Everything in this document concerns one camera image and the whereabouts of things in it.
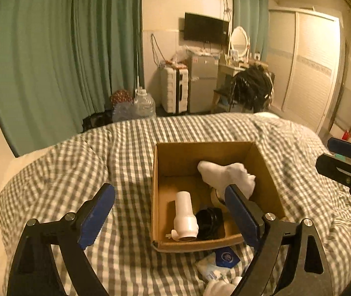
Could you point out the wooden chair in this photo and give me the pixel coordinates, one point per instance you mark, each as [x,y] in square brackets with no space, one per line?
[220,98]

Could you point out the cardboard box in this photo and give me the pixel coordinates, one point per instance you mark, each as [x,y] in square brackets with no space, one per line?
[194,160]

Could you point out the white sock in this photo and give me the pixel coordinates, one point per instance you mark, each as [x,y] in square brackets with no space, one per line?
[224,172]
[221,288]

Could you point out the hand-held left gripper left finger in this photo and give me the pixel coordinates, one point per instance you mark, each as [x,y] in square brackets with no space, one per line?
[99,212]

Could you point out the small red object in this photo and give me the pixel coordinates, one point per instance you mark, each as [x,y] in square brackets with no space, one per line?
[346,135]

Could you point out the narrow green curtain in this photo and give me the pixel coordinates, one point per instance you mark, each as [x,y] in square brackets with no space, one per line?
[252,6]

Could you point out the grey checked blanket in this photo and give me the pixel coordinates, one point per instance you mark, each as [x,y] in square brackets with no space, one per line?
[70,166]

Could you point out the clear plastic bag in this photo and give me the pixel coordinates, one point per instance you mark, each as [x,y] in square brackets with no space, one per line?
[181,56]

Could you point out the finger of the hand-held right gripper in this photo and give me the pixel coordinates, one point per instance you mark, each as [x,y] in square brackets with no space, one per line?
[343,148]
[332,165]

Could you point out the black wall television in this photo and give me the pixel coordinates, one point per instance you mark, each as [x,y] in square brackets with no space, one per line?
[206,27]

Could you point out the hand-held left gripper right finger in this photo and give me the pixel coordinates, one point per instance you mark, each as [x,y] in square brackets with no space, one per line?
[240,212]

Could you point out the wide green curtain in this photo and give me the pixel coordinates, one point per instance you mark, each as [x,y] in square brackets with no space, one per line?
[55,52]

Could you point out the tissue packet with blue label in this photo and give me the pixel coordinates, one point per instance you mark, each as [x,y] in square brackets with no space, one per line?
[212,265]

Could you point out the white sliding wardrobe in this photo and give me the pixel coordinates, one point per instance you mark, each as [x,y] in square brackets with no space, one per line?
[308,67]

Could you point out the large clear water jug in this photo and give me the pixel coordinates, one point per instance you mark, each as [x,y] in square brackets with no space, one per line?
[144,104]

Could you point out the silver mini fridge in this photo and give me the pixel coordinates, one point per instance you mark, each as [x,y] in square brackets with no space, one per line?
[203,80]

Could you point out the black bag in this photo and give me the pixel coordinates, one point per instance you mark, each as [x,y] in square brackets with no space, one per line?
[96,121]

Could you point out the beige dressing table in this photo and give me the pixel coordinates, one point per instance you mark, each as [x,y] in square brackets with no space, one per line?
[229,67]

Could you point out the white oval vanity mirror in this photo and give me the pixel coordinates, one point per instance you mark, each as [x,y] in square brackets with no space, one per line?
[238,38]

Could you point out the red patterned bag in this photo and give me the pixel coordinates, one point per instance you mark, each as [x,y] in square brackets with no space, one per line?
[121,96]

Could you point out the white suitcase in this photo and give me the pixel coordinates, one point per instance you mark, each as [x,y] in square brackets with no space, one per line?
[173,89]

